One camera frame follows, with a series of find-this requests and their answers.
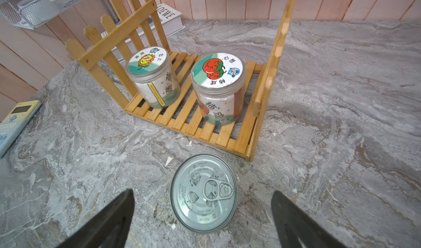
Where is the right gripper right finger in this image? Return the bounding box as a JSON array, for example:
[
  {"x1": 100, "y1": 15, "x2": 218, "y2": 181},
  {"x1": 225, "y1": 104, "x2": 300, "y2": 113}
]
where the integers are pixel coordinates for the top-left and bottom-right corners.
[{"x1": 271, "y1": 191, "x2": 345, "y2": 248}]

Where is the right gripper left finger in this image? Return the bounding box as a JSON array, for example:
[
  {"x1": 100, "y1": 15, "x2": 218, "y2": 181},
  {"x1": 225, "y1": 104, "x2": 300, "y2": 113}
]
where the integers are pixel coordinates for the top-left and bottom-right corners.
[{"x1": 58, "y1": 189, "x2": 135, "y2": 248}]

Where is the purple label tin can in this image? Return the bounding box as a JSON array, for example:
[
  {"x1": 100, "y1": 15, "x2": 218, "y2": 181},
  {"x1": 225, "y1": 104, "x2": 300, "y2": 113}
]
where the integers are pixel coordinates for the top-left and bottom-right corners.
[{"x1": 169, "y1": 154, "x2": 238, "y2": 234}]

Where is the sunflower lid seed jar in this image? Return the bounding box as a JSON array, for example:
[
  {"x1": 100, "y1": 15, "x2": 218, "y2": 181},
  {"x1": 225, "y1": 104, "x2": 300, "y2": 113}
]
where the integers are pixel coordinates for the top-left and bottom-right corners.
[{"x1": 125, "y1": 47, "x2": 180, "y2": 109}]

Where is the tomato lid seed jar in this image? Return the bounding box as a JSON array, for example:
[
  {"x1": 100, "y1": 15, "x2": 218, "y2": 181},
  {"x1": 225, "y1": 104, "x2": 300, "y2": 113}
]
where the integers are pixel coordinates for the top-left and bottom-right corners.
[{"x1": 190, "y1": 52, "x2": 247, "y2": 125}]

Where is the bamboo two-tier shelf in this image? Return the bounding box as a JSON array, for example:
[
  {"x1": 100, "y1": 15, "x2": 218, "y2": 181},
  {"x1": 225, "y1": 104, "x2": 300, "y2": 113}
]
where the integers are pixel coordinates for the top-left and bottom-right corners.
[{"x1": 65, "y1": 0, "x2": 296, "y2": 161}]

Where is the yellow calculator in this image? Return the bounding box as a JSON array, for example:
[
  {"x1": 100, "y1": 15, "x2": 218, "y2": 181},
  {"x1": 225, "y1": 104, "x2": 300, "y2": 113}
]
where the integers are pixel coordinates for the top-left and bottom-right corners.
[{"x1": 1, "y1": 100, "x2": 42, "y2": 158}]

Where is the white tape roll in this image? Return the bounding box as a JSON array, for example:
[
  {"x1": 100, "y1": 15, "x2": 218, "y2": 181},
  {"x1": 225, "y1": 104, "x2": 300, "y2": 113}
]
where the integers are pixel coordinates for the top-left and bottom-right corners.
[{"x1": 17, "y1": 0, "x2": 57, "y2": 18}]

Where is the white wire wall rack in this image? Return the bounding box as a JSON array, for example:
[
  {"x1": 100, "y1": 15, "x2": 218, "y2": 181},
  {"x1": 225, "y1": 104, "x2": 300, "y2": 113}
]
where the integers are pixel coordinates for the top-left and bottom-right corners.
[{"x1": 1, "y1": 0, "x2": 81, "y2": 30}]

